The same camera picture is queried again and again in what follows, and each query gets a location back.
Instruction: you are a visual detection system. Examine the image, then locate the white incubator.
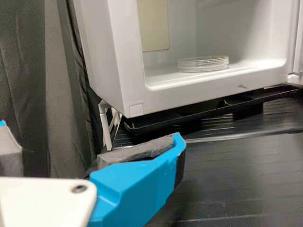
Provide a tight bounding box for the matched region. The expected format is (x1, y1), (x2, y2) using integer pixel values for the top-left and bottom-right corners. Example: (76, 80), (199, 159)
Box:
(72, 0), (303, 119)

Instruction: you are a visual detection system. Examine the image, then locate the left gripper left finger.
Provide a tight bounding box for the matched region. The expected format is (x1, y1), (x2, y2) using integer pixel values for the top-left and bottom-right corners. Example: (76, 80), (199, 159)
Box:
(0, 119), (24, 177)

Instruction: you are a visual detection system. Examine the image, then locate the petri dish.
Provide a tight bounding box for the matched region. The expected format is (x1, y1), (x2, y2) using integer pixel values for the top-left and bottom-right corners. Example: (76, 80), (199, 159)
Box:
(177, 54), (230, 73)

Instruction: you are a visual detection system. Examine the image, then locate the black tray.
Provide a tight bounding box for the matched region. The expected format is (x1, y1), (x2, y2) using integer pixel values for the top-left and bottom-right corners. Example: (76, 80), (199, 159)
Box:
(123, 84), (303, 144)

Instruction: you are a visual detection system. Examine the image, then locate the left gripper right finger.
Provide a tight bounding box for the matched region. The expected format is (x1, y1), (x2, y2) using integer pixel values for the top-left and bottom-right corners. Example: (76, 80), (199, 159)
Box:
(89, 132), (187, 227)

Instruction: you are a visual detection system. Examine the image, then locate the black platform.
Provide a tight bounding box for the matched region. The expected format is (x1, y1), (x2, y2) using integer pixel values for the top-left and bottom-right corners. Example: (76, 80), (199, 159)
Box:
(98, 93), (303, 227)

